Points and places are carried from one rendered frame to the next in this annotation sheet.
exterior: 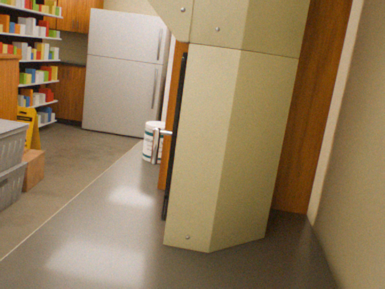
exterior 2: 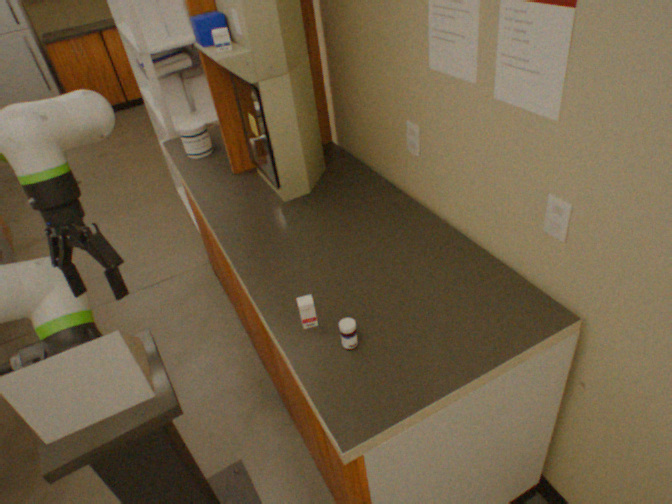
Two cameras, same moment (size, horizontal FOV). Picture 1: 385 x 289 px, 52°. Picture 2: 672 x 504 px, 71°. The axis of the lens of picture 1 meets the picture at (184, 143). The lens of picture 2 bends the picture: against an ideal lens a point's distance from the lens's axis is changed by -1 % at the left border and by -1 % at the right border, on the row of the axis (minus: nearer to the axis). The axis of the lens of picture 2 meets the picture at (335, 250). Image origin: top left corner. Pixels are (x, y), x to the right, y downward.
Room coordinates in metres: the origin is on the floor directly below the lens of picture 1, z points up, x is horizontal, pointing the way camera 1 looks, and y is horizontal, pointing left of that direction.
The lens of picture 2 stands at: (-0.65, 0.63, 1.89)
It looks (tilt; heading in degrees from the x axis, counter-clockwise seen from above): 37 degrees down; 332
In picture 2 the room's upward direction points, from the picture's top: 9 degrees counter-clockwise
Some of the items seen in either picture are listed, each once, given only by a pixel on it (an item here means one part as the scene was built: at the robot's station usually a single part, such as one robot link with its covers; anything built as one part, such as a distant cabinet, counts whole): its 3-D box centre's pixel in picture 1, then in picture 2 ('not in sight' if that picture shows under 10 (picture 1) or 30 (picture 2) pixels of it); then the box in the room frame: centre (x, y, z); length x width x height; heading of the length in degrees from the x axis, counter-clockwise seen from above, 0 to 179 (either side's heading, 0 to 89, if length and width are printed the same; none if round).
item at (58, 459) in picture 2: not in sight; (105, 396); (0.38, 0.82, 0.92); 0.32 x 0.32 x 0.04; 88
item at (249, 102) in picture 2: (182, 130); (254, 130); (1.03, 0.01, 1.19); 0.30 x 0.01 x 0.40; 174
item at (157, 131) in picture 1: (162, 145); (258, 147); (0.92, 0.05, 1.17); 0.05 x 0.03 x 0.10; 84
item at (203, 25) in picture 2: not in sight; (209, 28); (1.12, 0.05, 1.56); 0.10 x 0.10 x 0.09; 84
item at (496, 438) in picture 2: not in sight; (319, 290); (0.84, -0.04, 0.45); 2.05 x 0.67 x 0.90; 174
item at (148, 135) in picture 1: (159, 141); (195, 138); (1.59, 0.10, 1.02); 0.13 x 0.13 x 0.15
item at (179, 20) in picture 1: (177, 21); (224, 61); (1.03, 0.06, 1.46); 0.32 x 0.12 x 0.10; 174
